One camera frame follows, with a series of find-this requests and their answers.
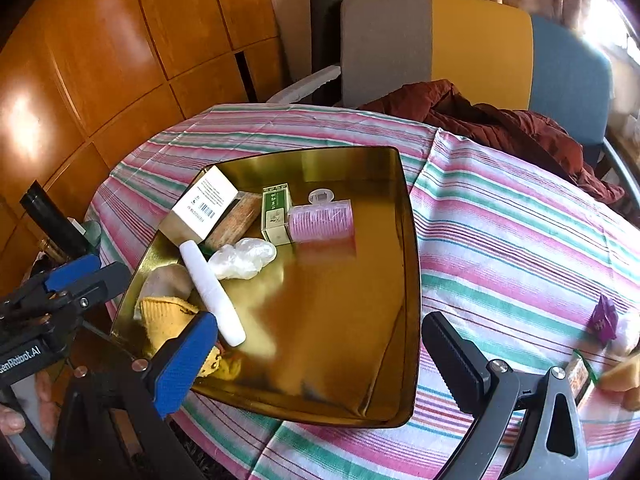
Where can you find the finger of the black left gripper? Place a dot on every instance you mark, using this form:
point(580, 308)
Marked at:
point(96, 288)

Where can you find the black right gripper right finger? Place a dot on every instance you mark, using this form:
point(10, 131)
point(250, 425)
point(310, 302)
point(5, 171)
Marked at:
point(460, 363)

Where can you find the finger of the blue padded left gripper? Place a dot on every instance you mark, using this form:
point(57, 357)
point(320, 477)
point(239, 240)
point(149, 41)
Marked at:
point(63, 276)

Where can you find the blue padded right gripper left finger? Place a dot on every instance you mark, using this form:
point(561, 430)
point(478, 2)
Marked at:
point(179, 360)

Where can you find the white foam block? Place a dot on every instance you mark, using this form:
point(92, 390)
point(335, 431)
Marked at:
point(212, 294)

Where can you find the beige medicine box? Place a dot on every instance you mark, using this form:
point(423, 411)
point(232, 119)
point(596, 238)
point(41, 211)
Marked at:
point(200, 208)

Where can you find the white plastic bag ball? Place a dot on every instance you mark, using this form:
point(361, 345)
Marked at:
point(242, 260)
point(627, 334)

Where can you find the purple snack packet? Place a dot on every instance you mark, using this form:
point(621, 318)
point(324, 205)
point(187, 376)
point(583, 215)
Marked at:
point(603, 320)

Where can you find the green white medicine box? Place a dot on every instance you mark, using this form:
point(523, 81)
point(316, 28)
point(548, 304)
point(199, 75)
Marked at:
point(276, 202)

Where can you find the pink hair roller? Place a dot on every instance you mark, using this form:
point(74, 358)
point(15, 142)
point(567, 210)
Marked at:
point(323, 219)

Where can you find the cracker snack packet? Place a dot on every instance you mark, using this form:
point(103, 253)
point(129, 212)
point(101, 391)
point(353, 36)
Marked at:
point(581, 377)

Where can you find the tan sponge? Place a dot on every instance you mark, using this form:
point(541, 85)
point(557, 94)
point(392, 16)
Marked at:
point(624, 378)

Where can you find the bare left hand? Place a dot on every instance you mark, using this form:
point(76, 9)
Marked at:
point(12, 422)

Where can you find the yellow knitted sock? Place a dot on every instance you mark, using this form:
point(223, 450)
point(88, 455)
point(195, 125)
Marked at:
point(165, 318)

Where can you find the striped pink green tablecloth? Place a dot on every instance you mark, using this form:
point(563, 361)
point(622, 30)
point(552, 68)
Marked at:
point(515, 257)

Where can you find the gold metal tray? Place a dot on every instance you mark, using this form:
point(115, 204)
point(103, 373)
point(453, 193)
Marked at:
point(332, 329)

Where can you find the orange wooden wardrobe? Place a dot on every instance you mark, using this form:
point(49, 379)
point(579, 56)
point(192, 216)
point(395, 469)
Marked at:
point(84, 82)

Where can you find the maroon jacket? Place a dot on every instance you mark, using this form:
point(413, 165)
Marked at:
point(526, 135)

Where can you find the grey yellow blue chair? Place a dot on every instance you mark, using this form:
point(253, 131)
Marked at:
point(492, 53)

